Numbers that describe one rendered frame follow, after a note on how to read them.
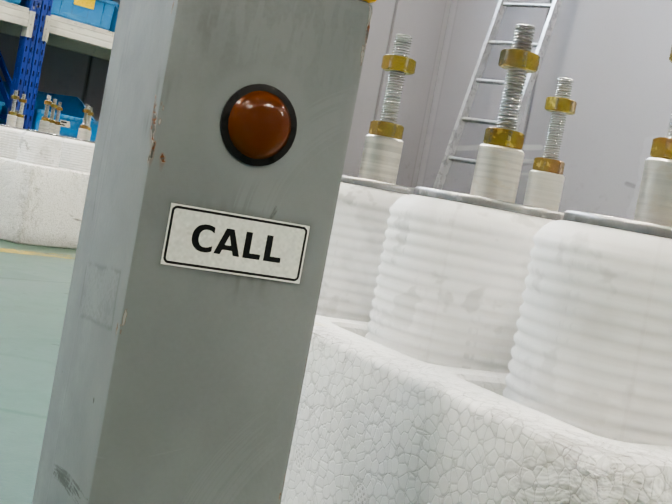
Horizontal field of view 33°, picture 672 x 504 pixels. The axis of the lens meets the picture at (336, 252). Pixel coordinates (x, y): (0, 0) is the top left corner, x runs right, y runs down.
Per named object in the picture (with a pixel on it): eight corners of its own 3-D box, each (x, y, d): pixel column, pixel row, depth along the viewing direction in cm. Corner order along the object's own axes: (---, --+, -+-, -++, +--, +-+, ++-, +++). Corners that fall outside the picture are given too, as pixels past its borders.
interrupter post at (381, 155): (381, 195, 64) (392, 137, 64) (346, 188, 65) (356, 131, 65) (402, 199, 66) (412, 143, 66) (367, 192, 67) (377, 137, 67)
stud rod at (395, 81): (382, 165, 65) (407, 33, 64) (368, 162, 65) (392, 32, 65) (391, 167, 66) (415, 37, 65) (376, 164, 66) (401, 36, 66)
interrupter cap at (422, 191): (590, 233, 52) (593, 218, 52) (432, 203, 51) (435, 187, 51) (537, 224, 60) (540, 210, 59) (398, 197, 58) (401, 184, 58)
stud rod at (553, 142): (553, 200, 71) (577, 80, 70) (542, 197, 70) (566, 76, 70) (542, 198, 72) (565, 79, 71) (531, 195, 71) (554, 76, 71)
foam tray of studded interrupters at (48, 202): (143, 255, 285) (156, 184, 284) (18, 244, 253) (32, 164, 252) (41, 228, 307) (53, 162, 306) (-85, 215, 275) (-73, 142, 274)
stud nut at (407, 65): (401, 70, 64) (404, 55, 64) (376, 67, 65) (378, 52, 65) (418, 76, 66) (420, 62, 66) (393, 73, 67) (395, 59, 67)
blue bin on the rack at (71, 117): (-26, 121, 548) (-19, 78, 547) (41, 134, 577) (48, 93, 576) (33, 132, 515) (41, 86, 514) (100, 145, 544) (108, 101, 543)
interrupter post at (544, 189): (564, 229, 71) (574, 177, 71) (536, 224, 69) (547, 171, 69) (537, 224, 73) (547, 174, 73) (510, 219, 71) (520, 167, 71)
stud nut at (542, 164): (568, 176, 71) (570, 163, 71) (548, 171, 70) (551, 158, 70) (546, 173, 72) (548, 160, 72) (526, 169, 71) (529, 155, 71)
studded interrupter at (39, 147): (57, 215, 267) (77, 101, 265) (38, 214, 257) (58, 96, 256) (20, 207, 269) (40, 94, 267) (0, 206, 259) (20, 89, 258)
